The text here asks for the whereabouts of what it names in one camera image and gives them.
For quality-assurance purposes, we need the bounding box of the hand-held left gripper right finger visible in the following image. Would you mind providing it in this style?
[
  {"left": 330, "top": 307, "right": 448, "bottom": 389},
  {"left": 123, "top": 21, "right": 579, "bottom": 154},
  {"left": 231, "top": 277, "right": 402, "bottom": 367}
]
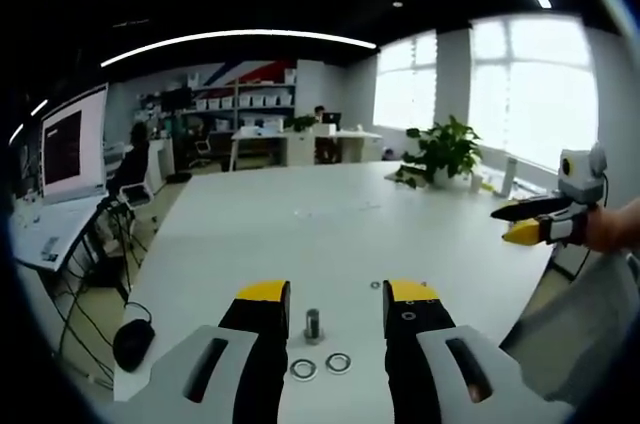
[{"left": 382, "top": 278, "right": 576, "bottom": 424}]

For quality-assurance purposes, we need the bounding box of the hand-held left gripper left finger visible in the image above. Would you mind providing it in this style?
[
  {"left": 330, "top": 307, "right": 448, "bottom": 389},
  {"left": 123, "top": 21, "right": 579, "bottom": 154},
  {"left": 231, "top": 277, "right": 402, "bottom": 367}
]
[{"left": 112, "top": 279, "right": 292, "bottom": 424}]

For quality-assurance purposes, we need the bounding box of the large steel washer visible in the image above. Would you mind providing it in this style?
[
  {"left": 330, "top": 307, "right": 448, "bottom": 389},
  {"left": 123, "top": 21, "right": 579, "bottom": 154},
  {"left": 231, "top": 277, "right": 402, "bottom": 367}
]
[
  {"left": 324, "top": 352, "right": 352, "bottom": 374},
  {"left": 289, "top": 358, "right": 319, "bottom": 383}
]

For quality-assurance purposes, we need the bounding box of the metal threaded stud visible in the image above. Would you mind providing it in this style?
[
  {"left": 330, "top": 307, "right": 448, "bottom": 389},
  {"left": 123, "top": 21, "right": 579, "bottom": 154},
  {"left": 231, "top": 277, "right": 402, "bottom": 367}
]
[{"left": 302, "top": 307, "right": 327, "bottom": 345}]

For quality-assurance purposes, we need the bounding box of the person's right hand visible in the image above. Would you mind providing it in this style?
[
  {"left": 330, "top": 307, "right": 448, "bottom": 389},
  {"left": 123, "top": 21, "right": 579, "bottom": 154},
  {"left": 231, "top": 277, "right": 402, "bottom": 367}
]
[{"left": 585, "top": 200, "right": 640, "bottom": 253}]

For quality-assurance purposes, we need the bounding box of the white cylinder bottle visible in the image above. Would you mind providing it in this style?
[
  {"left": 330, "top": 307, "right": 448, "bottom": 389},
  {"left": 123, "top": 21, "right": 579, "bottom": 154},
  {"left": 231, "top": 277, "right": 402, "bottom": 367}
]
[{"left": 501, "top": 155, "right": 519, "bottom": 198}]

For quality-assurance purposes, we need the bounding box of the potted green plant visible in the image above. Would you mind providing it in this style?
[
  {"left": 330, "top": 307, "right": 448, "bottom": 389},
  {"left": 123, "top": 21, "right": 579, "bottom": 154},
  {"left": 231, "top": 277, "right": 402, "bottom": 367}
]
[{"left": 397, "top": 115, "right": 485, "bottom": 190}]

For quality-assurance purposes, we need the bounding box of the person's grey clothing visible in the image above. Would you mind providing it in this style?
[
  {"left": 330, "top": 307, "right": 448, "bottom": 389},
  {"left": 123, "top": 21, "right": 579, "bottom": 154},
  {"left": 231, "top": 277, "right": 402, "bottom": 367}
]
[{"left": 499, "top": 251, "right": 640, "bottom": 408}]

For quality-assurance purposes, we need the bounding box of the white office chair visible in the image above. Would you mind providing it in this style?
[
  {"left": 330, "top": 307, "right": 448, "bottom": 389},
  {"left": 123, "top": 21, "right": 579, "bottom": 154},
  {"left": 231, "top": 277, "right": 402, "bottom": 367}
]
[{"left": 107, "top": 163, "right": 155, "bottom": 233}]

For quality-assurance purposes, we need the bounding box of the white side desk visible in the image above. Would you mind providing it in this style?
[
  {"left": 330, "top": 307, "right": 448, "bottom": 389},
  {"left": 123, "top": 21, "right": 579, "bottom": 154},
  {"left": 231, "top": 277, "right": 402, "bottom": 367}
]
[{"left": 8, "top": 192, "right": 119, "bottom": 274}]

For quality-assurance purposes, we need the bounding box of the white office desk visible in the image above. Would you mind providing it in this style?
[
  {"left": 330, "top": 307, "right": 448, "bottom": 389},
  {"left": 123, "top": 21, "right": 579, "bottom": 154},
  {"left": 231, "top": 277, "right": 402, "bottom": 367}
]
[{"left": 228, "top": 126, "right": 385, "bottom": 171}]

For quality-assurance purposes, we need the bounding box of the small desk plant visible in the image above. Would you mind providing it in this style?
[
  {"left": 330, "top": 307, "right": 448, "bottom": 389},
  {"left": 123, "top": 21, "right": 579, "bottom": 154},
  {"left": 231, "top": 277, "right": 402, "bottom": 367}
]
[{"left": 283, "top": 114, "right": 317, "bottom": 133}]

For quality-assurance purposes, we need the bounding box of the large computer monitor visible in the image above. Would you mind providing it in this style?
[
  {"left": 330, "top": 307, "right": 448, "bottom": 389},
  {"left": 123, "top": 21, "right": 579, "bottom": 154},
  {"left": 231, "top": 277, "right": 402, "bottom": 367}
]
[{"left": 38, "top": 84, "right": 110, "bottom": 205}]

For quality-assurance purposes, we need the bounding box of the shelf with white boxes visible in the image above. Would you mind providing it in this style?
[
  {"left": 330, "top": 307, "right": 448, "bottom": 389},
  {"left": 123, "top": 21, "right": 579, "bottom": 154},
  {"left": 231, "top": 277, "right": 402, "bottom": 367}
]
[{"left": 182, "top": 78, "right": 297, "bottom": 133}]

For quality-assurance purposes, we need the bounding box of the long ceiling light strip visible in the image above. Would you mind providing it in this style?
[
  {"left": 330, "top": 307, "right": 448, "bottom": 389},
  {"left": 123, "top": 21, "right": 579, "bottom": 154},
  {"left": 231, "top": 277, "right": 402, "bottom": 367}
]
[{"left": 99, "top": 29, "right": 378, "bottom": 69}]

